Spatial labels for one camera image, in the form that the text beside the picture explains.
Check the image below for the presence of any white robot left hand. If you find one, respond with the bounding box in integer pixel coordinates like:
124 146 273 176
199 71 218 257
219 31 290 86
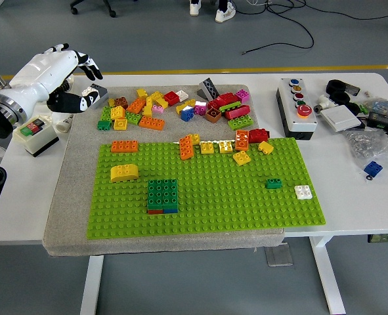
3 42 104 114

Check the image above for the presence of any yellow curved brick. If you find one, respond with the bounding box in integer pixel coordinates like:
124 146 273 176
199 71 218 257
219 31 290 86
110 163 139 183

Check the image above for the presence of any yellow narrow brick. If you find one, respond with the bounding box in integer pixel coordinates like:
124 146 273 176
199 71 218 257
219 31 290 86
142 96 154 117

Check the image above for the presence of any orange long brick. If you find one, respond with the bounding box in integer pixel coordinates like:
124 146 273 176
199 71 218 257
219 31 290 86
110 140 139 154
137 115 165 131
179 134 194 161
234 129 250 152

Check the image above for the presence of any red square brick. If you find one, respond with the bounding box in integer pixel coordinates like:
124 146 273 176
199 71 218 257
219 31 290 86
163 91 181 106

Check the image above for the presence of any grey patterned sloped brick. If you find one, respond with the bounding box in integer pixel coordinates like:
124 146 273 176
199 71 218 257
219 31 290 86
197 77 221 101

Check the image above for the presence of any dark green long brick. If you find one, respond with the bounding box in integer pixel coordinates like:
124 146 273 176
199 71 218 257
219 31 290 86
162 178 179 210
147 179 164 211

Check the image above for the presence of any brown square brick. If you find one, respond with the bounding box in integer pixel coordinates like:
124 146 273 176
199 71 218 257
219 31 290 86
205 107 222 124

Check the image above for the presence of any large red brick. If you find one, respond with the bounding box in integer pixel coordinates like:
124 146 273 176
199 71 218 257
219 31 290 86
207 93 239 111

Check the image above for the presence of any lime flat brick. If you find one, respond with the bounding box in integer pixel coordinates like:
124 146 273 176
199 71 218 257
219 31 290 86
218 101 242 112

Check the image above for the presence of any red long brick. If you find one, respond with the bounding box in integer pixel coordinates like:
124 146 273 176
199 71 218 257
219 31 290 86
223 104 251 121

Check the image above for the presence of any green studded baseplate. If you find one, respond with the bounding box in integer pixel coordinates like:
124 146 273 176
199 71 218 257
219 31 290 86
86 137 328 240

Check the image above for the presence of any white square brick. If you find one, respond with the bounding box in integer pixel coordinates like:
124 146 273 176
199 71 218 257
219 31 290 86
293 184 313 200

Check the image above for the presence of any white plastic tube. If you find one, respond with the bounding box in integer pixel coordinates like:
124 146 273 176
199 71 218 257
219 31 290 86
56 113 75 134

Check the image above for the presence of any black office chair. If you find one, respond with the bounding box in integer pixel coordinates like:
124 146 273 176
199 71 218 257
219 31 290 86
69 0 118 18

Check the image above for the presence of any person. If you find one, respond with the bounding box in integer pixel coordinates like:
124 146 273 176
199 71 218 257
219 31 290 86
188 0 237 24

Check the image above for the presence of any white table leg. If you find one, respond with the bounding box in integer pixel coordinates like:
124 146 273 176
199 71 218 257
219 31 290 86
80 255 104 315
310 236 347 315

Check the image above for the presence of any grey-brown mat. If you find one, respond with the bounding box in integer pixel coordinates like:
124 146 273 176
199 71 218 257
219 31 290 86
42 84 286 257

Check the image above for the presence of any grey button control box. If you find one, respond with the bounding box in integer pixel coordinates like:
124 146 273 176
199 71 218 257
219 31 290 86
275 77 318 140

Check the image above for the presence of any white pipe fitting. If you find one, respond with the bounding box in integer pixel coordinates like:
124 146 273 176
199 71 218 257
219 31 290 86
313 94 339 114

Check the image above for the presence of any grey black block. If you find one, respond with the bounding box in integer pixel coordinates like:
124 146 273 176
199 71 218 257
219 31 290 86
344 81 361 96

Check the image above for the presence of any clear bag of screws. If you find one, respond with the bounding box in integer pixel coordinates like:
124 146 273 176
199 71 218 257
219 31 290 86
343 129 388 165

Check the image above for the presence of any clear bag of parts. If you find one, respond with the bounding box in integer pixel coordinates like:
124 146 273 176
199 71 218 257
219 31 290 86
360 96 388 119

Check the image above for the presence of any black power adapter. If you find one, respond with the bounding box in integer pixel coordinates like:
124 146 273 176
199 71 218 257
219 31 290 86
366 111 388 135

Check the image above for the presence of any beige switch box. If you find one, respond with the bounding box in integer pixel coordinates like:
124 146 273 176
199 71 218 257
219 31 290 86
12 117 60 158

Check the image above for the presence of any black floor cable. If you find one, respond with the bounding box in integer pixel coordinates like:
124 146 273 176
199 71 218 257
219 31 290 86
236 0 388 55

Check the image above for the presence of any black foam ring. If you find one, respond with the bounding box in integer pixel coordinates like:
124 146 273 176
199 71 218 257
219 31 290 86
326 79 349 95
344 102 362 116
330 91 351 104

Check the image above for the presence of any white switch plate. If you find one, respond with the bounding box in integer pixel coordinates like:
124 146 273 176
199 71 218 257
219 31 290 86
320 105 362 133

